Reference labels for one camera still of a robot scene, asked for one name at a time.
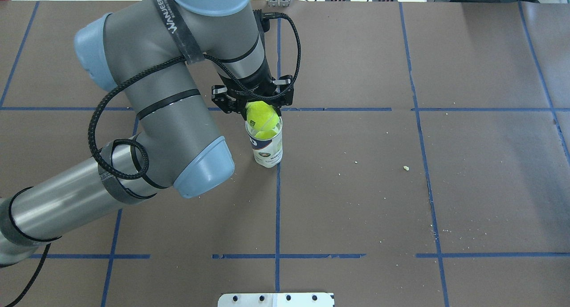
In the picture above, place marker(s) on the tennis ball can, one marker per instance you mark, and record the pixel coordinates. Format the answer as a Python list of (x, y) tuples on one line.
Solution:
[(267, 145)]

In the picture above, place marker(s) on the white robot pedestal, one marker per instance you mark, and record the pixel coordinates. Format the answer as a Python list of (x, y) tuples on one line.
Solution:
[(291, 299)]

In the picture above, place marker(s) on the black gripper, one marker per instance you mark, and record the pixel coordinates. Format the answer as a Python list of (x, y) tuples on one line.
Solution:
[(260, 81)]

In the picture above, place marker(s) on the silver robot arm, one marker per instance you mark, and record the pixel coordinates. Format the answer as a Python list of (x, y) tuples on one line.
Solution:
[(152, 130)]

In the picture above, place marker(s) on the yellow tennis ball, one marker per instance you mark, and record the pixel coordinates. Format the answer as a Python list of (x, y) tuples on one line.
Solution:
[(261, 120)]

